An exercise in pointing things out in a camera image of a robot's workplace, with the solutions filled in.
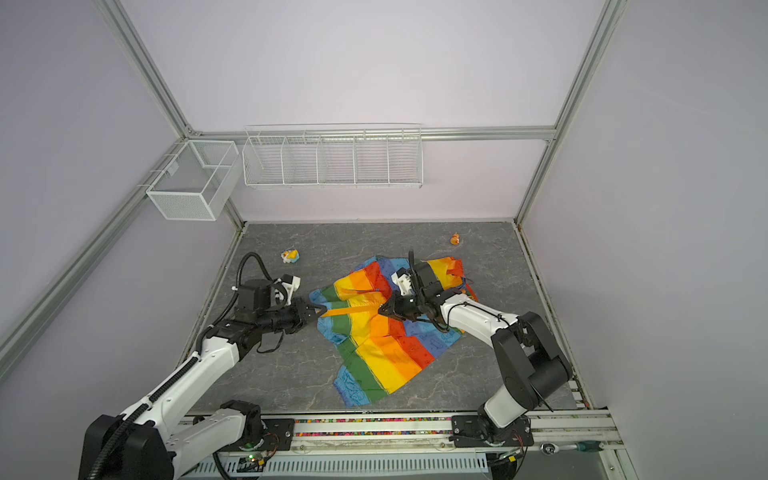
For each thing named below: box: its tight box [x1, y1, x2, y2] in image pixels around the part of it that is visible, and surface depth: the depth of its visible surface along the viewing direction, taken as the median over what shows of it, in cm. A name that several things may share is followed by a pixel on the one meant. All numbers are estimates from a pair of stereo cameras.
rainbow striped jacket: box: [309, 256, 478, 408], surface depth 88 cm
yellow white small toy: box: [280, 249, 300, 264], surface depth 108 cm
